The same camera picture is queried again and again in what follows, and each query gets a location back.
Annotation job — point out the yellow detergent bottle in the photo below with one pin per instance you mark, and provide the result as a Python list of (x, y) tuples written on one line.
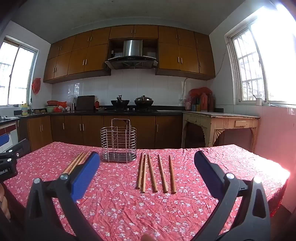
[(24, 110)]

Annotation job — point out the white mug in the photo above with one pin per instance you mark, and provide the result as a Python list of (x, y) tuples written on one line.
[(258, 102)]

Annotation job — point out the large red plastic bag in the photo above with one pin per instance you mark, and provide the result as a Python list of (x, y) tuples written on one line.
[(200, 90)]

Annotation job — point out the metal faucet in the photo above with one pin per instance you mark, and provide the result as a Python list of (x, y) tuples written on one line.
[(31, 103)]

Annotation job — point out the dark rectangular board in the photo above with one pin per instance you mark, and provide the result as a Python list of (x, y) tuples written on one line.
[(85, 103)]

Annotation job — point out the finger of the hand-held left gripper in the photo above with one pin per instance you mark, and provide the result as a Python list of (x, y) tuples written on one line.
[(13, 153)]

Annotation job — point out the group of condiment bottles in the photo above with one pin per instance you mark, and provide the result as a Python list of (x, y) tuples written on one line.
[(203, 103)]

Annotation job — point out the white plastic bag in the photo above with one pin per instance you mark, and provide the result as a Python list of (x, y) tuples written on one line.
[(71, 98)]

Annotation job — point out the wooden chopstick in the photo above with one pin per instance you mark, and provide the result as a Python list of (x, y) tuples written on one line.
[(71, 164), (78, 161), (162, 173), (75, 163), (140, 171), (85, 155), (152, 173), (171, 173), (144, 173)]

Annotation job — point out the steel range hood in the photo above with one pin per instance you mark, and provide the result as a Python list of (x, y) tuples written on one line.
[(132, 48)]

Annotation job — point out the cream wooden side table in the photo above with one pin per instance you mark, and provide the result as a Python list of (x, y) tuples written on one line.
[(222, 121)]

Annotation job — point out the black gas stove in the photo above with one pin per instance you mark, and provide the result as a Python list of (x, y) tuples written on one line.
[(133, 110)]

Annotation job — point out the red bottle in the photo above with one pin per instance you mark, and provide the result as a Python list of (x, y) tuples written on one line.
[(97, 104)]

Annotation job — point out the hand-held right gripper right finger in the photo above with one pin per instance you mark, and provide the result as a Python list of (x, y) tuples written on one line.
[(208, 172)]

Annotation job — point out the person's left hand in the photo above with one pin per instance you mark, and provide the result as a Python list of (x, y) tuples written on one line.
[(3, 204)]

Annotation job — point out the black wok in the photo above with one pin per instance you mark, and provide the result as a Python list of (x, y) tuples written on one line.
[(119, 103)]

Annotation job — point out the brown wall cabinets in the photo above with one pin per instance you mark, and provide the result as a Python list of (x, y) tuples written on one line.
[(76, 60)]

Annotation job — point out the brown base cabinets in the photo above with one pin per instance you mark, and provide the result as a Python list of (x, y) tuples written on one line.
[(69, 129)]

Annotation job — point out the red floral tablecloth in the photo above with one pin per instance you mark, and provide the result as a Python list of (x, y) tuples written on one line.
[(120, 204)]

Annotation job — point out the black kitchen countertop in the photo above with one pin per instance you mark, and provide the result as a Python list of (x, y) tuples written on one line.
[(138, 112)]

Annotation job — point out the small plate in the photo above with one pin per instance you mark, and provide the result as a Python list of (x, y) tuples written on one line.
[(101, 108)]

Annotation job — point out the green basin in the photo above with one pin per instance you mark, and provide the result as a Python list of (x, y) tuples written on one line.
[(52, 109)]

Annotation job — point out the red bag on wall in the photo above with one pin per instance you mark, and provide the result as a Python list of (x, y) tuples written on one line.
[(36, 86)]

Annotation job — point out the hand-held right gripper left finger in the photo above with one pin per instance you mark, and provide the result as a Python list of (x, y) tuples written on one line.
[(85, 178)]

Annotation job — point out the red basin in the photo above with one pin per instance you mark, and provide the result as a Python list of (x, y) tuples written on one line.
[(52, 102)]

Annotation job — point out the large barred window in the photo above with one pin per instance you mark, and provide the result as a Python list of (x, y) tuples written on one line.
[(247, 69)]

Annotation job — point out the small barred window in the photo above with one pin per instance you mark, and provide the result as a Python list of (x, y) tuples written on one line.
[(16, 69)]

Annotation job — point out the steel cup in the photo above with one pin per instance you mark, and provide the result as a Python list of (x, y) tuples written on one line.
[(73, 106)]

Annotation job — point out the black pot with lid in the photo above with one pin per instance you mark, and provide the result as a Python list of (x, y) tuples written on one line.
[(143, 102)]

